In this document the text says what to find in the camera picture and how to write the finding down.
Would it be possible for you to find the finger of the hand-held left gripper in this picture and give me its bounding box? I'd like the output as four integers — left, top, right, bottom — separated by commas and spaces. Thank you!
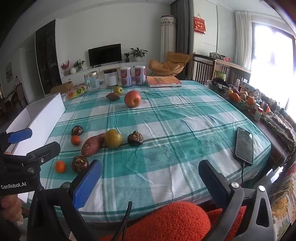
0, 128, 33, 149
23, 141, 61, 168

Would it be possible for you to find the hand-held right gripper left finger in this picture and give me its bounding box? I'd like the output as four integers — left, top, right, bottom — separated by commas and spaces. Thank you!
27, 159, 103, 241

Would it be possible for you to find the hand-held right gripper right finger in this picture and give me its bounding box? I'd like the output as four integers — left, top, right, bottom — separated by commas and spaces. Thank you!
198, 159, 277, 241

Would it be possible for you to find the white board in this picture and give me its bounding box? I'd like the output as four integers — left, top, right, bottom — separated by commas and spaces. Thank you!
5, 93, 66, 204

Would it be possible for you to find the dark purple mangosteen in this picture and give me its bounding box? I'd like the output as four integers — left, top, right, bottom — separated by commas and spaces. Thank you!
127, 130, 144, 146
71, 125, 84, 137
71, 155, 89, 172

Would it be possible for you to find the person's left hand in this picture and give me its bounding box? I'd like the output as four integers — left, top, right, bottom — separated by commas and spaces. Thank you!
0, 195, 23, 223

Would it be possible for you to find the large sweet potato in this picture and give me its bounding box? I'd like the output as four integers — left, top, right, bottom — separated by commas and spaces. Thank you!
80, 133, 107, 157

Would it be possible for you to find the black smartphone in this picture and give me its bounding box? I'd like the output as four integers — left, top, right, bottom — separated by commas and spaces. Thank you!
235, 127, 254, 166

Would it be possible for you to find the yellow-green pear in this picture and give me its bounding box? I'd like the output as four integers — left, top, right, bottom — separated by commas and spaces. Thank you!
104, 129, 123, 149

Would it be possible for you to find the orange fuzzy cloth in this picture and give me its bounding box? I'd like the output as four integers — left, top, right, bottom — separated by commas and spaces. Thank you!
102, 201, 247, 241

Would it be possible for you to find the brown cardboard box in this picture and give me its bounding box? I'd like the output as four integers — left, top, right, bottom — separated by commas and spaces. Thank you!
50, 81, 73, 95

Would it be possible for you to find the fruit print tissue box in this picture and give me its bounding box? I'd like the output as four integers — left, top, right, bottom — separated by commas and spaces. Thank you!
67, 85, 86, 100

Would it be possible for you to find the green white checked tablecloth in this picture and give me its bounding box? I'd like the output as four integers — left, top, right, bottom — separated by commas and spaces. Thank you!
27, 80, 271, 223

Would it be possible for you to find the floral sofa cover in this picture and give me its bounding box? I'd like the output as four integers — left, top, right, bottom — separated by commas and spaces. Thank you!
268, 160, 296, 241

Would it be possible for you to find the red flower bouquet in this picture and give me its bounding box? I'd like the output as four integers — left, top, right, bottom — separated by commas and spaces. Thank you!
60, 60, 70, 76

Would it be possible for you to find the black tall cabinet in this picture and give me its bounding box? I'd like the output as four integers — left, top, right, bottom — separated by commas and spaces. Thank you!
35, 20, 62, 95

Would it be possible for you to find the white television cabinet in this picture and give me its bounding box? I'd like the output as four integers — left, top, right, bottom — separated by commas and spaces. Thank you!
60, 61, 147, 84

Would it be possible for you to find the clear glass jar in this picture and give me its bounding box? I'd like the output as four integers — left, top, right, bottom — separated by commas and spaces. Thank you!
84, 71, 100, 91

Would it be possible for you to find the row of small bottles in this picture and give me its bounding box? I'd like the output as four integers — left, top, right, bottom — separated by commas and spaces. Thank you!
251, 91, 271, 121

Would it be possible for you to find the dark knitted blanket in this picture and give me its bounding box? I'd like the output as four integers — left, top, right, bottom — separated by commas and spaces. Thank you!
261, 111, 296, 159

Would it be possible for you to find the bowl of oranges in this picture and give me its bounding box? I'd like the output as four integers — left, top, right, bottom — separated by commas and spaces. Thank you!
226, 89, 255, 110

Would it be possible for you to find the leafy plant in vase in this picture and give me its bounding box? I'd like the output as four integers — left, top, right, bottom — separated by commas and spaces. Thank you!
73, 59, 85, 71

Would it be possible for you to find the red apple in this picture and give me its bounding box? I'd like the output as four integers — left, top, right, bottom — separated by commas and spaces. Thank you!
124, 90, 142, 108

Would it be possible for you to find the clear container with white roll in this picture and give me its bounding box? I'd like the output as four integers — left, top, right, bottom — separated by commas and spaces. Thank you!
103, 69, 119, 88

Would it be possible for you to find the left orange white carton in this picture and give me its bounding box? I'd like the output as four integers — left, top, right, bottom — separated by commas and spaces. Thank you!
120, 67, 132, 87

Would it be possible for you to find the orange white carton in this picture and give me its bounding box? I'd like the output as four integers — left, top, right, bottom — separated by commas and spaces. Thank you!
135, 65, 146, 86
120, 67, 132, 87

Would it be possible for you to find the black television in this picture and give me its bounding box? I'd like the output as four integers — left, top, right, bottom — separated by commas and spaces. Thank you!
88, 43, 122, 67

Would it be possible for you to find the orange book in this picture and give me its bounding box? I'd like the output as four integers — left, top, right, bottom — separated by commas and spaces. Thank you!
146, 76, 183, 88

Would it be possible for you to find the wooden chair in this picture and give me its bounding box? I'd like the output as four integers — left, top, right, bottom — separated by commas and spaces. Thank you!
192, 53, 217, 85

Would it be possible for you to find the right orange white carton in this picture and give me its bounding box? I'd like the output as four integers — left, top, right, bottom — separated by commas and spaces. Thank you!
135, 65, 146, 86

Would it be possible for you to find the orange lounge chair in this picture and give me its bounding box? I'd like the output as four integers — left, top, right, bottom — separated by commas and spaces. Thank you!
148, 51, 190, 77

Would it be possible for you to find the large green potted plant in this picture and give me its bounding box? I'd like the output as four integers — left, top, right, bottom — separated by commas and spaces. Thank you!
129, 47, 148, 62

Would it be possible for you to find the white curtain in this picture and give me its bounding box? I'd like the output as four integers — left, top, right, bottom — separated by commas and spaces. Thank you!
235, 11, 253, 70

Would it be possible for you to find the covered standing air conditioner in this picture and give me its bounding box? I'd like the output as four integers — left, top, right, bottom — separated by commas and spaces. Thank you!
160, 15, 177, 70

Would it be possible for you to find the grey curtain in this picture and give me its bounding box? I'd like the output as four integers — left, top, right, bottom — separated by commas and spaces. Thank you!
170, 0, 190, 55

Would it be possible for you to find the black phone cable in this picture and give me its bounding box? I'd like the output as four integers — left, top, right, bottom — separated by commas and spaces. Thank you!
240, 162, 247, 187

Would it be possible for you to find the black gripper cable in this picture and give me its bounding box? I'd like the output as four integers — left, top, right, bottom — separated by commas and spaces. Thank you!
111, 201, 133, 241

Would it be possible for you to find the framed wall picture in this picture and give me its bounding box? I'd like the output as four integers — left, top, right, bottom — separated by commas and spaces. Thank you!
5, 61, 12, 83

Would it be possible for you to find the red wall hanging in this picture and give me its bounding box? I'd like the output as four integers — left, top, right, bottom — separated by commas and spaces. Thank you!
193, 16, 207, 35

